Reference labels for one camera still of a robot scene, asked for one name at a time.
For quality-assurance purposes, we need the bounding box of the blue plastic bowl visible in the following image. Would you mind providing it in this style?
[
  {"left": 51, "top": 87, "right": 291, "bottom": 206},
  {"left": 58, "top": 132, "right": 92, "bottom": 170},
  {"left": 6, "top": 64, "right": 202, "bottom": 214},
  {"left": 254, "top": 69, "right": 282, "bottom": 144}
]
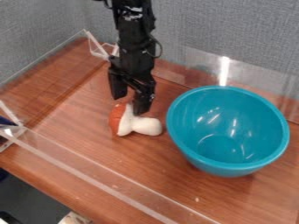
[{"left": 166, "top": 86, "right": 290, "bottom": 178}]

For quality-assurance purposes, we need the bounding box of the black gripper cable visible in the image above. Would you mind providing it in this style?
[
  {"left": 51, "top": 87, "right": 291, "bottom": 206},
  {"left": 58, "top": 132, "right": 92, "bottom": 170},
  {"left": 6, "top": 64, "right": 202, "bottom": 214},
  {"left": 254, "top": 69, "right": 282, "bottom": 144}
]
[{"left": 148, "top": 34, "right": 164, "bottom": 60}]

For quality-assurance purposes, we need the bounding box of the clear acrylic left barrier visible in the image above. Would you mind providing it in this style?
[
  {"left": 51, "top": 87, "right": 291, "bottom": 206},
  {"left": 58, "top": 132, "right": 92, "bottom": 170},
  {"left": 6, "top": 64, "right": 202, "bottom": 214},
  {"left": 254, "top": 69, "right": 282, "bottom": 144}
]
[{"left": 0, "top": 28, "right": 86, "bottom": 87}]

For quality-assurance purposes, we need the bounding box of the white brown toy mushroom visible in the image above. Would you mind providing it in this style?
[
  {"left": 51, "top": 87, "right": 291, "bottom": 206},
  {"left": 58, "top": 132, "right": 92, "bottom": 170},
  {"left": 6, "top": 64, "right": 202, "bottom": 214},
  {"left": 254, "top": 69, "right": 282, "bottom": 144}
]
[{"left": 108, "top": 103, "right": 163, "bottom": 137}]

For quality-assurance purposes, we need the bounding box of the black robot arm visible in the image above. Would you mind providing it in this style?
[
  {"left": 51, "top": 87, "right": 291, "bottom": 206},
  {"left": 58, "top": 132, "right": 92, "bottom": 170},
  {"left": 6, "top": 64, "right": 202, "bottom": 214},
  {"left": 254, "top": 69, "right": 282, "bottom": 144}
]
[{"left": 95, "top": 0, "right": 159, "bottom": 116}]

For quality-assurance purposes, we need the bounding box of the clear acrylic corner bracket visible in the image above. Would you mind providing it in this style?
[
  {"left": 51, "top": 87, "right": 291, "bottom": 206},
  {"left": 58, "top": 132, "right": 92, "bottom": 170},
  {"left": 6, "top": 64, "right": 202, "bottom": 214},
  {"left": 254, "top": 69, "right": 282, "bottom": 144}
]
[{"left": 84, "top": 31, "right": 119, "bottom": 60}]

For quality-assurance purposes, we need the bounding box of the clear acrylic front barrier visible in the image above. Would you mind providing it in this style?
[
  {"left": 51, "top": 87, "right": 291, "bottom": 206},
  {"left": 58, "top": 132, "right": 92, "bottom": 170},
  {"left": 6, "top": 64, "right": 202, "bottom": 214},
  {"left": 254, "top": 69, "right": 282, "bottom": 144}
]
[{"left": 0, "top": 100, "right": 219, "bottom": 224}]

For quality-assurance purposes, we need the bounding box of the clear acrylic back barrier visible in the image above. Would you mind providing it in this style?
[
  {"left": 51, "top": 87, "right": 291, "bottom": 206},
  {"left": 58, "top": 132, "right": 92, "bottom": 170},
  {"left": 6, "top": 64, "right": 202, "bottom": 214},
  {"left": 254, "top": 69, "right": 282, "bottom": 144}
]
[{"left": 154, "top": 46, "right": 299, "bottom": 124}]

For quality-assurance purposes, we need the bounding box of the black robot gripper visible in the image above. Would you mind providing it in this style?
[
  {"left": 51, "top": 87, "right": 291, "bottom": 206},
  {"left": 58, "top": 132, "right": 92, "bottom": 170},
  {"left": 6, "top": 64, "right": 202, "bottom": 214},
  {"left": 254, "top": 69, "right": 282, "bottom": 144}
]
[{"left": 108, "top": 40, "right": 155, "bottom": 116}]

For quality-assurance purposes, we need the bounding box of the clear acrylic barrier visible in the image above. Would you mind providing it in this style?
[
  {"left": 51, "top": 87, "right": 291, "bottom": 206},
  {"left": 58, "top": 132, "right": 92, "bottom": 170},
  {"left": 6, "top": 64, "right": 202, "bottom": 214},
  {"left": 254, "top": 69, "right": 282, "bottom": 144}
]
[
  {"left": 0, "top": 100, "right": 219, "bottom": 224},
  {"left": 0, "top": 28, "right": 86, "bottom": 87},
  {"left": 154, "top": 46, "right": 299, "bottom": 124}
]

